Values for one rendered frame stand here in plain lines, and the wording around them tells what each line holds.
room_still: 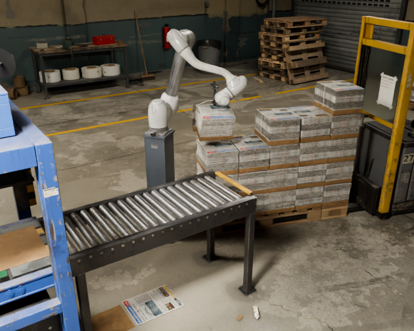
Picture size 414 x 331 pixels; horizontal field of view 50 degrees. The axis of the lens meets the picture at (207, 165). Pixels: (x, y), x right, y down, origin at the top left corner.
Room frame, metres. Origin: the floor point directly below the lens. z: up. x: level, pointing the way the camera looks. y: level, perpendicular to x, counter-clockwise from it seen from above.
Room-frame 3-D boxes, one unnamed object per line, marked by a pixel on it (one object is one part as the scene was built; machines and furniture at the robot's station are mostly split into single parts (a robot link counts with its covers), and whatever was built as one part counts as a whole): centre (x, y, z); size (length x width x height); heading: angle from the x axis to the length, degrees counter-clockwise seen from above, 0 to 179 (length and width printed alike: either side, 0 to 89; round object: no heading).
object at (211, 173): (2.77, 0.50, 0.74); 1.34 x 0.05 x 0.12; 124
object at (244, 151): (3.78, -0.51, 0.42); 1.17 x 0.39 x 0.83; 105
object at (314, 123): (3.89, -0.92, 0.95); 0.38 x 0.29 x 0.23; 17
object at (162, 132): (3.48, 0.41, 1.03); 0.22 x 0.18 x 0.06; 160
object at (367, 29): (4.40, -1.54, 0.97); 0.09 x 0.09 x 1.75; 15
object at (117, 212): (2.45, 0.53, 0.77); 0.47 x 0.05 x 0.05; 34
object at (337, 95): (3.97, -1.21, 0.65); 0.39 x 0.30 x 1.29; 15
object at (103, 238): (2.34, 0.69, 0.77); 0.47 x 0.05 x 0.05; 34
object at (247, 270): (2.71, -0.31, 0.34); 0.06 x 0.06 x 0.68; 34
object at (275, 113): (3.82, -0.64, 1.06); 0.37 x 0.29 x 0.01; 14
